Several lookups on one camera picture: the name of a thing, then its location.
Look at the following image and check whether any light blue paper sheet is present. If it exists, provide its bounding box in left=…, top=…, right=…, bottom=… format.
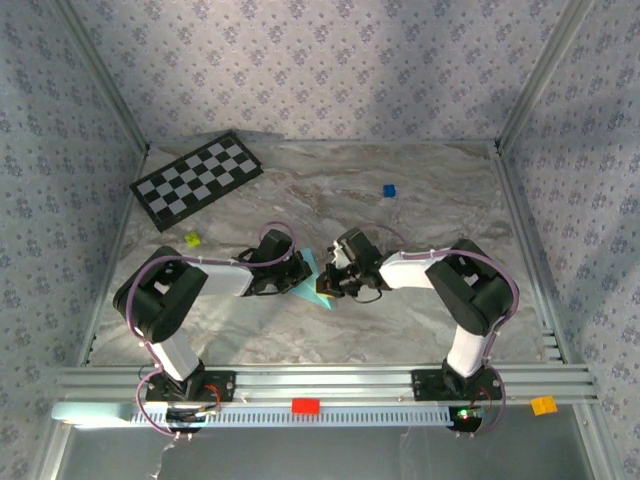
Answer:
left=289, top=248, right=334, bottom=312

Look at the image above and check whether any black white checkerboard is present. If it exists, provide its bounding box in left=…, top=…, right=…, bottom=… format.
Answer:
left=128, top=128, right=265, bottom=234

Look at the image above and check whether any black controller board with LEDs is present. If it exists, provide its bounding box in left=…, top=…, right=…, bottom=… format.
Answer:
left=446, top=404, right=485, bottom=434

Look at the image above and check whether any orange toy brick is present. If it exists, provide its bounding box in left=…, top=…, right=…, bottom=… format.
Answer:
left=529, top=395, right=559, bottom=418

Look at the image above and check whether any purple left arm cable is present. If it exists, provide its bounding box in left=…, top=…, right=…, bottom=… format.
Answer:
left=124, top=221, right=297, bottom=441

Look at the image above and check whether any long aluminium base rail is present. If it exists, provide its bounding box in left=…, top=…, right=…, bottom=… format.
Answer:
left=47, top=363, right=601, bottom=407

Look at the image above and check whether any thin aluminium table rail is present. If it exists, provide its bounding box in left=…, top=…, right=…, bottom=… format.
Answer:
left=148, top=138, right=501, bottom=150

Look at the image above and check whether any white slotted cable duct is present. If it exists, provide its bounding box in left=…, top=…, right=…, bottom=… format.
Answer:
left=130, top=403, right=452, bottom=429

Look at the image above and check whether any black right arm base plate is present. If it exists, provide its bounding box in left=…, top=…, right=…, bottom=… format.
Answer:
left=409, top=368, right=504, bottom=403

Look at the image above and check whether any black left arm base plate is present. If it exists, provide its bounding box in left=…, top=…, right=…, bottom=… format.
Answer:
left=143, top=368, right=238, bottom=404

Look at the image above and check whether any aluminium table side rail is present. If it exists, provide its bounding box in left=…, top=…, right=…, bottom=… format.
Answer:
left=492, top=148, right=572, bottom=364
left=74, top=147, right=151, bottom=369

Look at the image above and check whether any black controller board with wires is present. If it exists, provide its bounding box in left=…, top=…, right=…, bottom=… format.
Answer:
left=164, top=405, right=222, bottom=434

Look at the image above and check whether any aluminium frame post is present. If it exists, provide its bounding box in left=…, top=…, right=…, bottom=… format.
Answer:
left=34, top=422, right=74, bottom=480
left=572, top=404, right=624, bottom=480
left=495, top=0, right=599, bottom=154
left=49, top=0, right=153, bottom=154

